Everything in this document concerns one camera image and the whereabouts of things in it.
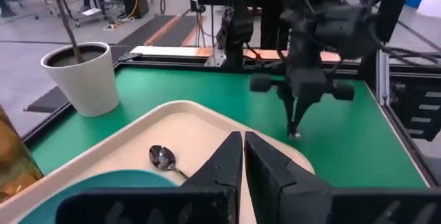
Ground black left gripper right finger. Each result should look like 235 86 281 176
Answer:
243 131 334 224

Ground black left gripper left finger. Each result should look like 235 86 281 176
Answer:
181 130 244 224

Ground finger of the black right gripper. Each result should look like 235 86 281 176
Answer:
294 94 323 138
277 88 297 138

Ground silver metal spoon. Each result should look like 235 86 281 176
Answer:
148 144 189 180

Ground teal round plate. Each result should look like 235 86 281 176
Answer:
19 169 180 224

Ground beige plastic tray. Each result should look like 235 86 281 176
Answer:
0 99 315 224

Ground amber textured glass cup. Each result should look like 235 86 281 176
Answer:
0 106 45 204

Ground green table mat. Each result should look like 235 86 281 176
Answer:
30 65 428 189

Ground black floor mat orange stripes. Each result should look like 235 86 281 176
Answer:
116 14 173 48
144 14 207 48

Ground green plant in white pot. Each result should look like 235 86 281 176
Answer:
40 0 121 118

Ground black speaker box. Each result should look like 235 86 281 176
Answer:
119 0 150 20

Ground black aluminium table frame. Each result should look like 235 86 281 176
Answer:
22 0 441 187

